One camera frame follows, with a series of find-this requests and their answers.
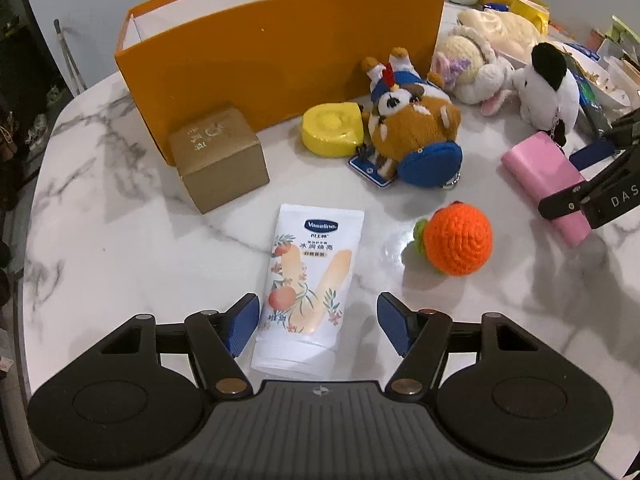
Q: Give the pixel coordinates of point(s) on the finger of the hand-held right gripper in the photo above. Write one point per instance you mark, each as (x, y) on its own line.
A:
(590, 156)
(560, 205)

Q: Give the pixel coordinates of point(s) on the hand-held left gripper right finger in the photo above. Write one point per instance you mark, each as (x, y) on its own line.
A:
(392, 325)

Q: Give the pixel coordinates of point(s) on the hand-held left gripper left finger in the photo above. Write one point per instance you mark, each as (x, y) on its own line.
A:
(242, 322)

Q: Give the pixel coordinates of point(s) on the black and white plush toy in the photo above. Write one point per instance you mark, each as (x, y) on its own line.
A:
(542, 95)

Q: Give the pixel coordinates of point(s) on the crocheted bunny with flowers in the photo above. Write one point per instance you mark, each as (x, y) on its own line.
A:
(467, 60)

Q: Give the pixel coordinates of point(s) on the brown plush toy blue bag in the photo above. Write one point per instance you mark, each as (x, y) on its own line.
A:
(410, 125)

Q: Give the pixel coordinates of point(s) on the yellow round container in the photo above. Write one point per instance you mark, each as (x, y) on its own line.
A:
(330, 127)

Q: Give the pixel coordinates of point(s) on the orange cardboard box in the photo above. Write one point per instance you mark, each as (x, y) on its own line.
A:
(275, 60)

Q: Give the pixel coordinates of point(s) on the pink pouch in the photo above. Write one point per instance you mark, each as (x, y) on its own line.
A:
(535, 165)

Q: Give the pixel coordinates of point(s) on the plate of shredded potato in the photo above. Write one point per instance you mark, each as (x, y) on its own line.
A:
(612, 82)

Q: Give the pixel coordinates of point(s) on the white hand cream tube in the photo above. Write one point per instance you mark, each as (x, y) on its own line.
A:
(310, 270)

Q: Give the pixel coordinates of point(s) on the crocheted orange fruit toy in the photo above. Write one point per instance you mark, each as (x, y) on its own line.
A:
(457, 240)

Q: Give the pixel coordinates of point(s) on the green packet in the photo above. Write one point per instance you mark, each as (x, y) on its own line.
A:
(625, 32)

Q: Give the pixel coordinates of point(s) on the flatbread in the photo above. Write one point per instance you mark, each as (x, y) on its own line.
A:
(522, 32)

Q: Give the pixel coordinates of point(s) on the yellow carton box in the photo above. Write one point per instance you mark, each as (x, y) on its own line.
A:
(527, 7)

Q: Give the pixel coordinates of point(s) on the small gold gift box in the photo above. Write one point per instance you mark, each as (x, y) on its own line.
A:
(220, 160)

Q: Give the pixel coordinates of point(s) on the small blue object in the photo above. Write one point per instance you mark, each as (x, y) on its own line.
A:
(497, 8)

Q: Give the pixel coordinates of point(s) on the dark cluttered shelf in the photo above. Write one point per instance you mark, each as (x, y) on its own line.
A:
(25, 125)

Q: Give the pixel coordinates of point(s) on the grey tripod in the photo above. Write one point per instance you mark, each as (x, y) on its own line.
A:
(65, 55)

